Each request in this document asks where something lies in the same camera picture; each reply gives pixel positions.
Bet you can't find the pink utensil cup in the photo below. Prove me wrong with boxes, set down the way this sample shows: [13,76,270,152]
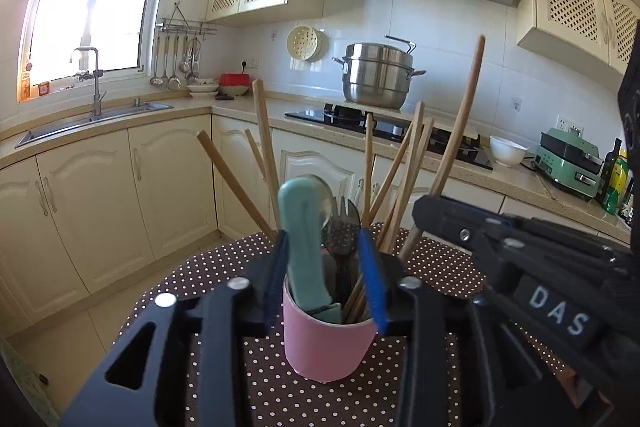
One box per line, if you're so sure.
[283,279,376,384]

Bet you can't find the light blue utensil handle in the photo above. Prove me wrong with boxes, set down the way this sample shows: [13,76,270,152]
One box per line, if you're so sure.
[278,174,342,324]

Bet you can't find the long wooden chopstick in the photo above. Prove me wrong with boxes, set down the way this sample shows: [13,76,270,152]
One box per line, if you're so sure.
[252,79,280,228]

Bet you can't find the cream lower kitchen cabinets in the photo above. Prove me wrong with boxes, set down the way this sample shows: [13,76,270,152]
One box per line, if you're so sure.
[1,106,630,336]

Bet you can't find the steel kitchen sink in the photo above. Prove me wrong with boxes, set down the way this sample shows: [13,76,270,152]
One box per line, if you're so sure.
[15,98,171,148]

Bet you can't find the black gas stove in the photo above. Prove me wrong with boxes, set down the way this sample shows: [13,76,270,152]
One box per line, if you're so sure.
[284,103,494,170]

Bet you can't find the white bowl on counter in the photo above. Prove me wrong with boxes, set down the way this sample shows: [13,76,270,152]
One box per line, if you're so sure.
[489,135,528,168]

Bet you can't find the green electric grill appliance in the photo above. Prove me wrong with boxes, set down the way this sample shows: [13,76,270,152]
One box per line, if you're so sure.
[533,128,603,200]

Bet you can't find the green bottle on counter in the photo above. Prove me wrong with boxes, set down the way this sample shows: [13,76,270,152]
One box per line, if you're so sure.
[601,150,628,215]

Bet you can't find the dark sauce bottle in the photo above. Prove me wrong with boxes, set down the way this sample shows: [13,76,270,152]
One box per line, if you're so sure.
[597,138,622,202]

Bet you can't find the steel steamer pot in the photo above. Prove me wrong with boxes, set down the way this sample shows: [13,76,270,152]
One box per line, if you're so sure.
[332,35,426,110]

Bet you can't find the cream round strainer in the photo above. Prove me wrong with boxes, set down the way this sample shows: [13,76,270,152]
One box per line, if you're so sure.
[286,25,329,63]

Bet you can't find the red bowl on counter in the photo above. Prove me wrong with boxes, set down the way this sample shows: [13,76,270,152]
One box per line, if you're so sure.
[218,72,252,98]

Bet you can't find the stacked white plates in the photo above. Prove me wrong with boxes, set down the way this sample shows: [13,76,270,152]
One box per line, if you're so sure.
[188,78,219,98]

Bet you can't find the chrome sink faucet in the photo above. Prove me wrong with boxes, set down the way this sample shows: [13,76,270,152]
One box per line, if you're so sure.
[74,46,105,119]

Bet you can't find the hanging steel ladles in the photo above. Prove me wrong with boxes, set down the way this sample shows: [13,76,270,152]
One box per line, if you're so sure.
[149,1,217,91]

